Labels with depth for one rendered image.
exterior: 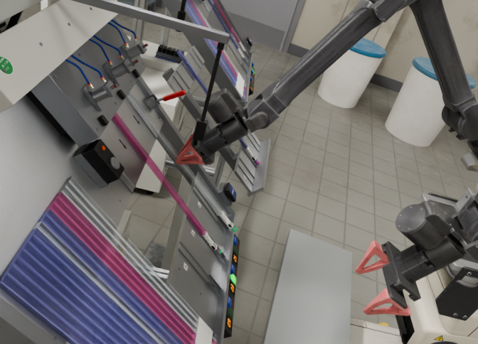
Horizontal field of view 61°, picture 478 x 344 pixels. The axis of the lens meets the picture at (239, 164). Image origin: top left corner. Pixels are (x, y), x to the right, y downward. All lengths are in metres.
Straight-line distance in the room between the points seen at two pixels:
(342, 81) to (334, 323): 3.04
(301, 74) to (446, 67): 0.34
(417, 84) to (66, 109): 3.43
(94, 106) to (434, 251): 0.65
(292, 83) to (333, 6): 4.03
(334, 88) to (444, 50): 3.09
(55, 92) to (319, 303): 0.97
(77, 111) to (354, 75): 3.49
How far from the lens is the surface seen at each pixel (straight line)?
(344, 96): 4.14
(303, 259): 1.44
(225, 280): 1.11
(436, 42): 1.06
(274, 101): 0.97
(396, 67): 5.17
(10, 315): 0.61
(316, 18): 5.02
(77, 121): 0.76
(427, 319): 1.22
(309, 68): 0.97
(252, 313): 1.99
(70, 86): 0.76
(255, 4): 5.04
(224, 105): 0.97
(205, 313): 1.01
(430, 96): 3.89
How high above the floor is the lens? 1.58
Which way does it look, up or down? 35 degrees down
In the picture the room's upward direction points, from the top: 18 degrees clockwise
